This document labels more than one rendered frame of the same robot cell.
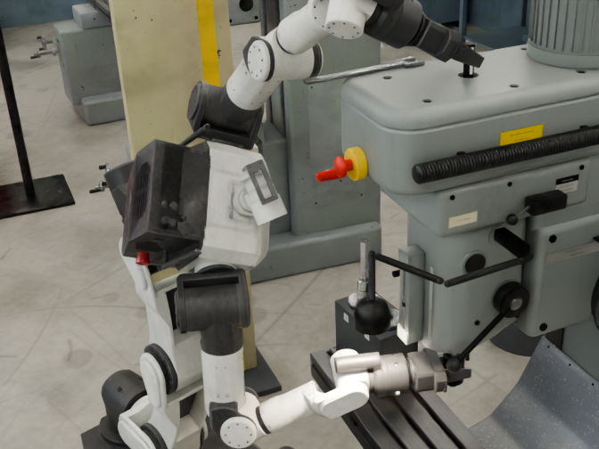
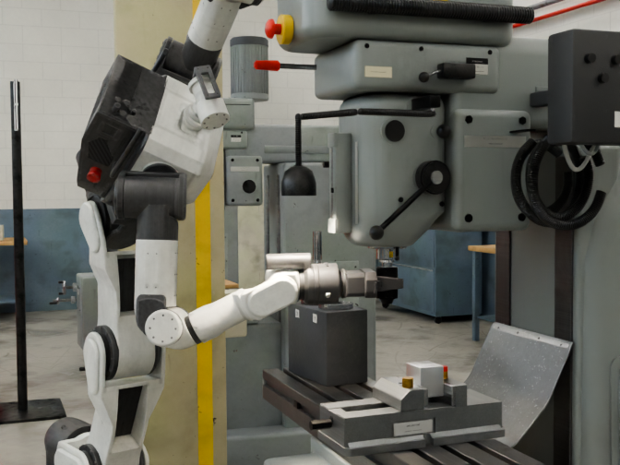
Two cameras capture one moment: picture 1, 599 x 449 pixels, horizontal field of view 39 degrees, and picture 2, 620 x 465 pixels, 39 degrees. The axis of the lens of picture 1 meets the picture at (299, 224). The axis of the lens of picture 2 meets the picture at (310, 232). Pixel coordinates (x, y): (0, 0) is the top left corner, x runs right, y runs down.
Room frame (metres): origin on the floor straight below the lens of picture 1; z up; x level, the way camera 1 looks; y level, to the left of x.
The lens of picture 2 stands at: (-0.40, -0.19, 1.44)
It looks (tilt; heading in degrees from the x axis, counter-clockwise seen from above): 3 degrees down; 1
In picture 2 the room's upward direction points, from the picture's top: straight up
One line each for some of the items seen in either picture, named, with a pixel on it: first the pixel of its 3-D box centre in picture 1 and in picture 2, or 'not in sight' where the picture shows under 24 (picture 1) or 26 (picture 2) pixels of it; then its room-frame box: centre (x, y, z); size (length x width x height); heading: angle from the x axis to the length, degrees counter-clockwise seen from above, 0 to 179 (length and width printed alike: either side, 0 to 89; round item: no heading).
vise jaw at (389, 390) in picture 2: not in sight; (399, 393); (1.32, -0.33, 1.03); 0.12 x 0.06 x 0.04; 23
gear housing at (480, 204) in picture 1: (481, 175); (404, 74); (1.52, -0.36, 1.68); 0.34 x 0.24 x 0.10; 111
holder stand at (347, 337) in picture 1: (375, 339); (326, 339); (1.89, -0.19, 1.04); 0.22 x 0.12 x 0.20; 28
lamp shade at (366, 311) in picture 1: (372, 311); (298, 180); (1.41, -0.13, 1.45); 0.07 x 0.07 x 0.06
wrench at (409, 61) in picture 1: (363, 70); not in sight; (1.55, -0.13, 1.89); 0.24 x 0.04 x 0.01; 114
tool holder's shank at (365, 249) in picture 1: (365, 259); (316, 252); (1.93, -0.17, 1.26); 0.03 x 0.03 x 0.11
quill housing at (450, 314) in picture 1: (460, 272); (388, 171); (1.51, -0.33, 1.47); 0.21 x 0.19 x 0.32; 21
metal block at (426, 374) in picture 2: not in sight; (424, 378); (1.35, -0.38, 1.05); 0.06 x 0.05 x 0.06; 23
